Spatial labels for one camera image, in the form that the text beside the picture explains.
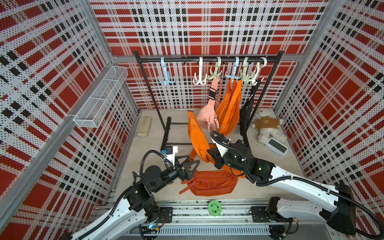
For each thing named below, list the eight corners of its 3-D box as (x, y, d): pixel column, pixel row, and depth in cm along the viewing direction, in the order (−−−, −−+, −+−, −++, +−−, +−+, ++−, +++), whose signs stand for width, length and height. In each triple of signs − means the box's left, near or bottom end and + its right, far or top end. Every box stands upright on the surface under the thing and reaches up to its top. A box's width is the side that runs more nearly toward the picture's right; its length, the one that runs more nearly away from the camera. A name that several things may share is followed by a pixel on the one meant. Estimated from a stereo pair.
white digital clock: (262, 145, 101) (264, 142, 98) (267, 139, 104) (269, 135, 101) (283, 159, 95) (286, 156, 91) (288, 151, 98) (291, 148, 95)
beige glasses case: (137, 137, 106) (135, 134, 103) (143, 119, 117) (142, 116, 114) (147, 137, 106) (145, 134, 103) (152, 119, 117) (150, 116, 114)
